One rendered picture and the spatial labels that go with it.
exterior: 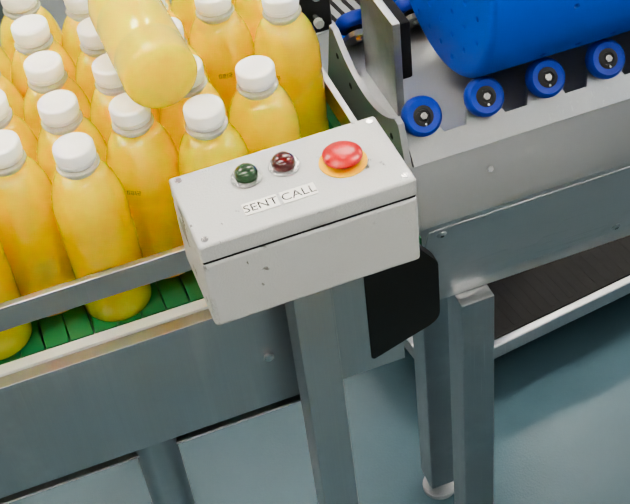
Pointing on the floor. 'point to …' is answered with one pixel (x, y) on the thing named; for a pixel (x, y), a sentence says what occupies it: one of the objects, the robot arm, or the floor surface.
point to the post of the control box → (322, 396)
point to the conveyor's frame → (173, 385)
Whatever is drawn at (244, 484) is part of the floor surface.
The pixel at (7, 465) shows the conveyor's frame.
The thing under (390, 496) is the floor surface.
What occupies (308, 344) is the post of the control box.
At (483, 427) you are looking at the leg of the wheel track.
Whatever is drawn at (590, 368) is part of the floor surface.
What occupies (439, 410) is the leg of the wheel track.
